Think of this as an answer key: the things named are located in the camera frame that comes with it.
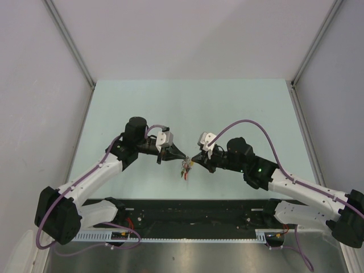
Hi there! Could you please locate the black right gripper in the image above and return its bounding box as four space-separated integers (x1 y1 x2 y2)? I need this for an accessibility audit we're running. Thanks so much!
192 146 245 174

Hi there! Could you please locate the keyring bunch with chain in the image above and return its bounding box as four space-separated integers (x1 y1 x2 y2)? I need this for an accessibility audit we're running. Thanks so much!
180 157 192 181

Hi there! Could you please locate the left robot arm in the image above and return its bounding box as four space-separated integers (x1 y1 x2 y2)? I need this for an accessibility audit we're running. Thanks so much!
35 117 186 250

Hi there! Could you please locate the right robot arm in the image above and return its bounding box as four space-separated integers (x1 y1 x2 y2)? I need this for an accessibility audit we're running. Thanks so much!
192 137 363 249

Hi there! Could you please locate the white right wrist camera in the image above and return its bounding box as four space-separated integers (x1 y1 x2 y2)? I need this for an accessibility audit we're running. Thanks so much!
197 132 216 159

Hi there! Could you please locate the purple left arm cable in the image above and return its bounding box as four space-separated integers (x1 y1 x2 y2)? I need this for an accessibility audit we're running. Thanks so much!
35 124 170 250

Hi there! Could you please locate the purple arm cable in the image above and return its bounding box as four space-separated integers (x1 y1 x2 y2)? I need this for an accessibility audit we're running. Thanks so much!
35 124 170 250
209 119 364 220

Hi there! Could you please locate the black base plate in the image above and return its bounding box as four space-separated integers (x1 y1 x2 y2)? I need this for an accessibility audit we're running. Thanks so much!
79 198 288 239

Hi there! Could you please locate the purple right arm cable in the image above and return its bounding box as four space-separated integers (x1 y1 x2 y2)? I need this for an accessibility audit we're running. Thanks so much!
209 119 364 220

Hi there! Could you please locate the white slotted cable duct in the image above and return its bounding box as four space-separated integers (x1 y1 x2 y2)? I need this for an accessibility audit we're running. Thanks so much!
72 225 283 243

